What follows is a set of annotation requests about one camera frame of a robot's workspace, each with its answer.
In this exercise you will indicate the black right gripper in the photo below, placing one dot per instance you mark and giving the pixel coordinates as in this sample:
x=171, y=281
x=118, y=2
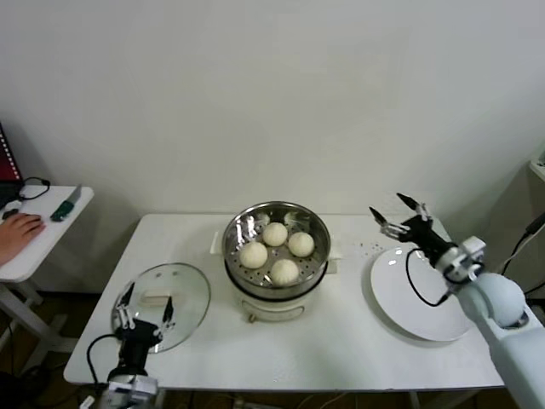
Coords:
x=426, y=236

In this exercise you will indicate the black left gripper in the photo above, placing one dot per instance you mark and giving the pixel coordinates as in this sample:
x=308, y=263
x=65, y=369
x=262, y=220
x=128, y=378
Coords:
x=136, y=345

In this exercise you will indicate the round glass pot lid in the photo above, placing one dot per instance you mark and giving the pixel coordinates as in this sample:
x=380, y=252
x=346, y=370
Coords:
x=196, y=294

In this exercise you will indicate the white steamed baozi bun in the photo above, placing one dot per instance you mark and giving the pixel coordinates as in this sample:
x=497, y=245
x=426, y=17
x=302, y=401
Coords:
x=274, y=233
x=254, y=255
x=301, y=244
x=284, y=272

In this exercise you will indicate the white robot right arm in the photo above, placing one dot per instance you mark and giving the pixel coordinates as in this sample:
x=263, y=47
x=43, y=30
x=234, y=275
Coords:
x=511, y=341

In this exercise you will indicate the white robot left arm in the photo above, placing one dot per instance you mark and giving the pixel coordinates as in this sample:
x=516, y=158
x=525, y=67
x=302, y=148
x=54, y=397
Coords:
x=127, y=389

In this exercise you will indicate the perforated steel steamer basket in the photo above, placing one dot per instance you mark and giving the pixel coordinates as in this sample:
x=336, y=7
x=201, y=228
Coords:
x=238, y=226

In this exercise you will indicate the person's bare hand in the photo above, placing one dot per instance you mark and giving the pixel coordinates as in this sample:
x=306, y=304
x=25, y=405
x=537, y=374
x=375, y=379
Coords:
x=17, y=234

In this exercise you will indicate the scattered dark crumbs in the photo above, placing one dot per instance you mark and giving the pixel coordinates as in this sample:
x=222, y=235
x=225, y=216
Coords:
x=370, y=245

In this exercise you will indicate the white round plate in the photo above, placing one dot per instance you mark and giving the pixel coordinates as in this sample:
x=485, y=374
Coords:
x=391, y=289

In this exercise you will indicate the white side table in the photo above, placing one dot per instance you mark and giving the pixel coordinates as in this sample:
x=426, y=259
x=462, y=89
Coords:
x=64, y=238

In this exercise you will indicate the white electric cooker pot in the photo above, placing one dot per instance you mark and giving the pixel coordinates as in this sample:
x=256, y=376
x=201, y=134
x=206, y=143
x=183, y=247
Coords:
x=272, y=309

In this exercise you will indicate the white power strip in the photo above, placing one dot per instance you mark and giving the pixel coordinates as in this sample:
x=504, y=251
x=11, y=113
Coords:
x=239, y=401

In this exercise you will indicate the white shelf edge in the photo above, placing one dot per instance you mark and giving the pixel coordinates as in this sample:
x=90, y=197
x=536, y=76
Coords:
x=538, y=170

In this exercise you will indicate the small black gadget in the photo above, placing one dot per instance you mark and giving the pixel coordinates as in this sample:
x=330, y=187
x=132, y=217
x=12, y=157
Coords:
x=9, y=214

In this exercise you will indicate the laptop with red screen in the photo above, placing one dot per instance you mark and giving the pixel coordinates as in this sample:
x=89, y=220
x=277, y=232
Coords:
x=6, y=166

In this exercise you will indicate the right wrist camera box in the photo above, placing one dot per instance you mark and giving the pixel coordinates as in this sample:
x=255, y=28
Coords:
x=462, y=260

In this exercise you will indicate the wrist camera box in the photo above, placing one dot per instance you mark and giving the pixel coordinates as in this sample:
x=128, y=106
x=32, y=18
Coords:
x=87, y=402
x=462, y=260

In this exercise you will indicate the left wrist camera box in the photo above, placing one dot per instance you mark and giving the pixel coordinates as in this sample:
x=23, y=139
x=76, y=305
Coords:
x=87, y=402

